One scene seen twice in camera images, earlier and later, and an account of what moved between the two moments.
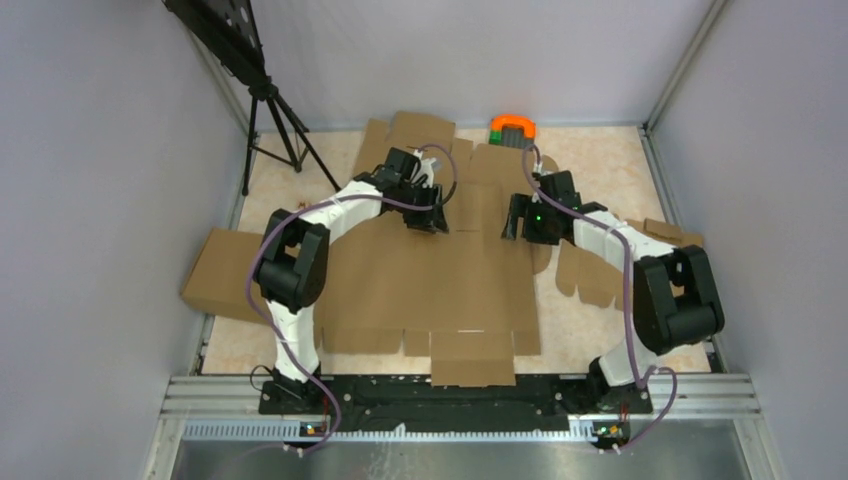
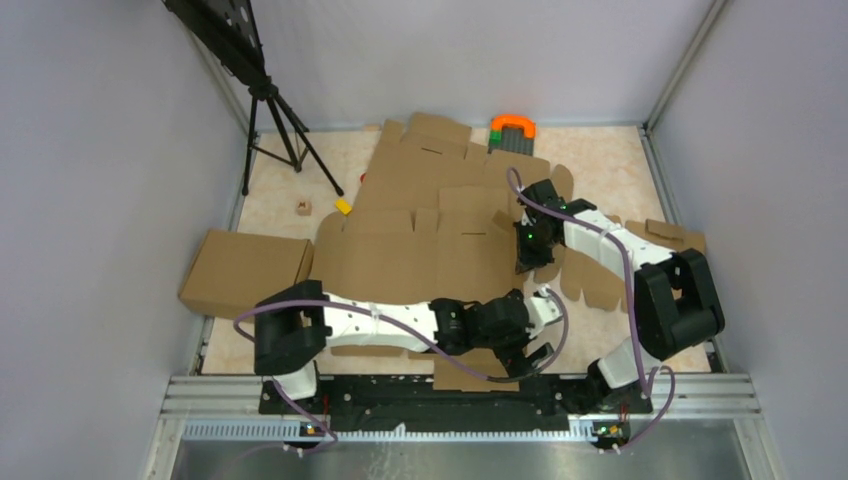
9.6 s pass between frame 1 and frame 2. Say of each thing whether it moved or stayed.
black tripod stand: stayed
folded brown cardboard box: stayed
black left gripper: moved
